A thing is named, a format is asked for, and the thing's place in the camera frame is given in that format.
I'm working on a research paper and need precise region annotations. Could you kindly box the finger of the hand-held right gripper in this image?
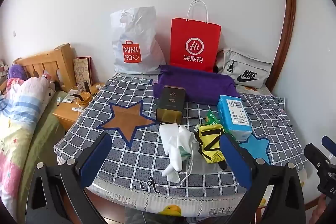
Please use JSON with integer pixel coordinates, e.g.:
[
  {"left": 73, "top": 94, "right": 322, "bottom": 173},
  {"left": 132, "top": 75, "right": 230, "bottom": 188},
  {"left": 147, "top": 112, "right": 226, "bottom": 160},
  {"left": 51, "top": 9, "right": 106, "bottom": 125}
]
[
  {"left": 322, "top": 135, "right": 336, "bottom": 159},
  {"left": 304, "top": 143, "right": 332, "bottom": 182}
]

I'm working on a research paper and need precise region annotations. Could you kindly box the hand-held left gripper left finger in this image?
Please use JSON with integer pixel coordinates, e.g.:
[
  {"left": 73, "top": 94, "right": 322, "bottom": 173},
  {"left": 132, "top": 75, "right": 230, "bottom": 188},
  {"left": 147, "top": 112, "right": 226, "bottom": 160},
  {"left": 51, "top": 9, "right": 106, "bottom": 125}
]
[{"left": 25, "top": 132, "right": 113, "bottom": 224}]

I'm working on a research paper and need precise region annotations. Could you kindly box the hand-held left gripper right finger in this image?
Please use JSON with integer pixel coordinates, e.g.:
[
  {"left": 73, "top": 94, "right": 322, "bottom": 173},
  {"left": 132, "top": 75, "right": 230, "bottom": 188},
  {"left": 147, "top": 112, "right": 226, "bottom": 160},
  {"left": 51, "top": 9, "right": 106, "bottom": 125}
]
[{"left": 219, "top": 133, "right": 306, "bottom": 224}]

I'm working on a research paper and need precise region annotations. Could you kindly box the yellow mesh pouch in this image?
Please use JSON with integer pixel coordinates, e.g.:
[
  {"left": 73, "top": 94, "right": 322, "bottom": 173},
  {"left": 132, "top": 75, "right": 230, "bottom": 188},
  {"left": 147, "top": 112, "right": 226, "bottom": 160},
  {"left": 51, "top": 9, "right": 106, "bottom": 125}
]
[{"left": 196, "top": 123, "right": 227, "bottom": 165}]

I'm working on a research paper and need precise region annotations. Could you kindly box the green snack packet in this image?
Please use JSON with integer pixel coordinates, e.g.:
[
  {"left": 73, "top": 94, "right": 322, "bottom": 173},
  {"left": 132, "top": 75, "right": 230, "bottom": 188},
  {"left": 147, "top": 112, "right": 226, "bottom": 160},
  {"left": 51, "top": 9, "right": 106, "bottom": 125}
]
[{"left": 205, "top": 110, "right": 223, "bottom": 126}]

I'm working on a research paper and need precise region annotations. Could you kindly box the purple fabric storage box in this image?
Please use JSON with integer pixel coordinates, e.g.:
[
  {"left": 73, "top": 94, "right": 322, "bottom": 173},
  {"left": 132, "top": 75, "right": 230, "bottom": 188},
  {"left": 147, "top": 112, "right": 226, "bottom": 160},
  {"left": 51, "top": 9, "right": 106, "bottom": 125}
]
[{"left": 153, "top": 64, "right": 240, "bottom": 106}]

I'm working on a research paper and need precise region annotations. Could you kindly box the person's right hand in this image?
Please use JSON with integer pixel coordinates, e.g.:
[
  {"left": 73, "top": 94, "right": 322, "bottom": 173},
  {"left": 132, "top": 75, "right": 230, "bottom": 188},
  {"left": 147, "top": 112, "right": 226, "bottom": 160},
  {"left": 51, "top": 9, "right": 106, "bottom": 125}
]
[{"left": 318, "top": 194, "right": 328, "bottom": 218}]

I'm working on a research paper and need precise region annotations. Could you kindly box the blue star patch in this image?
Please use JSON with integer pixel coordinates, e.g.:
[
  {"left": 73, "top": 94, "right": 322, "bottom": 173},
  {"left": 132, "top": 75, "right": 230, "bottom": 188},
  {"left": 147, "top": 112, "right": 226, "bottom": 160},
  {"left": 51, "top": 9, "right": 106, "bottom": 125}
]
[{"left": 238, "top": 133, "right": 271, "bottom": 165}]

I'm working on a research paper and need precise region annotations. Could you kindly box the blue tissue pack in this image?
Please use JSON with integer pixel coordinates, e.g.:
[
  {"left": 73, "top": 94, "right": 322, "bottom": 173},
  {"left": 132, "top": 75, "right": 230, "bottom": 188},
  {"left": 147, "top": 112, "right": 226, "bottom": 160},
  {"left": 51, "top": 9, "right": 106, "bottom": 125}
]
[{"left": 217, "top": 95, "right": 253, "bottom": 141}]

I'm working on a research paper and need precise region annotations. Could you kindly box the grey checked blanket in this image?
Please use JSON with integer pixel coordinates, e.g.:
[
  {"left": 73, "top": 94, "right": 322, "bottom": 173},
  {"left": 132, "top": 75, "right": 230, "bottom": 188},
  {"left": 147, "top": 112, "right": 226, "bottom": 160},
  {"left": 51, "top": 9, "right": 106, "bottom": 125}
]
[{"left": 54, "top": 73, "right": 309, "bottom": 197}]

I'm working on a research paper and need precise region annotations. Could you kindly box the wooden nightstand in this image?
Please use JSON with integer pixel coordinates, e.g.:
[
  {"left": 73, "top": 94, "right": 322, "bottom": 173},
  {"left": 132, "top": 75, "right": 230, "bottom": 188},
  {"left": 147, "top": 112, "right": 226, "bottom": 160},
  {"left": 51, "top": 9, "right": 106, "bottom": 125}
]
[{"left": 52, "top": 82, "right": 105, "bottom": 132}]

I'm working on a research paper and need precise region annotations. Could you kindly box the green bed sheet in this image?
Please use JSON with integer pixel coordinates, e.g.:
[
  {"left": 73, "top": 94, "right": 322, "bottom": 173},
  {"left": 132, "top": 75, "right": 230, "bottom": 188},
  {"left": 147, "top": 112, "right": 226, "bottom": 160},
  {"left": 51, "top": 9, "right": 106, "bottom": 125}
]
[{"left": 16, "top": 90, "right": 69, "bottom": 214}]

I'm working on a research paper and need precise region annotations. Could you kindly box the cup with brown lid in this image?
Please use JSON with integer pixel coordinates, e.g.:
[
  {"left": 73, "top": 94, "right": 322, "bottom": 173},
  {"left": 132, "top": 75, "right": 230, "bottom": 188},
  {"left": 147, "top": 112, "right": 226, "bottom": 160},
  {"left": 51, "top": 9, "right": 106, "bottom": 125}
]
[{"left": 76, "top": 91, "right": 93, "bottom": 106}]

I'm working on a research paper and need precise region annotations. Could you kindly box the fruit print plastic cover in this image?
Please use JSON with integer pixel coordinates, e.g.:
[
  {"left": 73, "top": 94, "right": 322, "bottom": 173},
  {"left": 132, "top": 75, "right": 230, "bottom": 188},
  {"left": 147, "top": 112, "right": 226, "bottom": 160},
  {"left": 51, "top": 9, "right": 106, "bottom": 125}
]
[{"left": 87, "top": 82, "right": 306, "bottom": 217}]

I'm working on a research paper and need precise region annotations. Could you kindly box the dark tea tin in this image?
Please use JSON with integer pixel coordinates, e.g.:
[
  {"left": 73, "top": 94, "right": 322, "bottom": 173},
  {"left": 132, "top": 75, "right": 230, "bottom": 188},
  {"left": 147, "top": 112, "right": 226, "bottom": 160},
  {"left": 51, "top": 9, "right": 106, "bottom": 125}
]
[{"left": 154, "top": 85, "right": 186, "bottom": 125}]

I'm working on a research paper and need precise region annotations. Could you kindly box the patterned quilt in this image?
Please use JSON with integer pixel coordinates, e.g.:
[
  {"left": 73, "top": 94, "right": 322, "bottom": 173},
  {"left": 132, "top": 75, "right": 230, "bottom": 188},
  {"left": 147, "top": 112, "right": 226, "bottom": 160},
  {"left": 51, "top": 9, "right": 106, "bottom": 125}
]
[{"left": 0, "top": 76, "right": 57, "bottom": 214}]

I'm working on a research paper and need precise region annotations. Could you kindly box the hardcover book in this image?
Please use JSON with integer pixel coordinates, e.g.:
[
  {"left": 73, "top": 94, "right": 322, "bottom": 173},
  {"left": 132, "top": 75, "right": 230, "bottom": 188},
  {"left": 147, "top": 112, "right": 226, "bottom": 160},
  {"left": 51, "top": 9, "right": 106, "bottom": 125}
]
[{"left": 73, "top": 56, "right": 93, "bottom": 86}]

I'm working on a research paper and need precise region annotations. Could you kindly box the grey sling bag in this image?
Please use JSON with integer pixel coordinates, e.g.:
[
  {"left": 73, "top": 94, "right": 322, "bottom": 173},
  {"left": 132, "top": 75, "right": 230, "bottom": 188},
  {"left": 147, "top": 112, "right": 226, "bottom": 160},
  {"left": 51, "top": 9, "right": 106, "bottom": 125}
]
[{"left": 215, "top": 48, "right": 273, "bottom": 89}]

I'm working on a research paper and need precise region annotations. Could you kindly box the wooden headboard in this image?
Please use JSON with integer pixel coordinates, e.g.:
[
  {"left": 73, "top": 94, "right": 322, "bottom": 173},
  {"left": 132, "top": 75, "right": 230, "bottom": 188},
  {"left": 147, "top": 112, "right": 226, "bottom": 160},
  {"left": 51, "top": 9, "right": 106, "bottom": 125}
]
[{"left": 13, "top": 43, "right": 76, "bottom": 93}]

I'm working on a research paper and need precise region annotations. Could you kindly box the purple plush pillow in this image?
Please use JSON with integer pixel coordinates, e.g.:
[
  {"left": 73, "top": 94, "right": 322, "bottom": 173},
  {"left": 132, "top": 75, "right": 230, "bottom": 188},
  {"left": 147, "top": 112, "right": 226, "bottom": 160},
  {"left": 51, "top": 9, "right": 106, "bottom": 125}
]
[{"left": 8, "top": 64, "right": 27, "bottom": 80}]

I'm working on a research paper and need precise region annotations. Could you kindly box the white plastic shopping bag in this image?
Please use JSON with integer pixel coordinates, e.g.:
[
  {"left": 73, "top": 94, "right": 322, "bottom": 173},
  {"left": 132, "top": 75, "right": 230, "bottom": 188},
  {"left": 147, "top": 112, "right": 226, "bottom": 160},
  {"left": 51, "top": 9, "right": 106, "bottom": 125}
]
[{"left": 110, "top": 6, "right": 166, "bottom": 75}]

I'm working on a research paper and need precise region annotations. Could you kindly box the red paper bag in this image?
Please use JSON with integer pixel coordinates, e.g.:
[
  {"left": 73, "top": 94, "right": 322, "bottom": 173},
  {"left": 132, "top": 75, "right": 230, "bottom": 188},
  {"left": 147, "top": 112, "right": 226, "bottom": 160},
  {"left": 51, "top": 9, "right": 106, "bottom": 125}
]
[{"left": 169, "top": 0, "right": 221, "bottom": 73}]

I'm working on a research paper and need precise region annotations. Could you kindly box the wooden door frame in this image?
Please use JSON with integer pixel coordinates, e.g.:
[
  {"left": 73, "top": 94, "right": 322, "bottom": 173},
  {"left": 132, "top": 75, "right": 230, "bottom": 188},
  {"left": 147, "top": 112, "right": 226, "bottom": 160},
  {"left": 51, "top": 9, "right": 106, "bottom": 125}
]
[{"left": 265, "top": 0, "right": 297, "bottom": 94}]

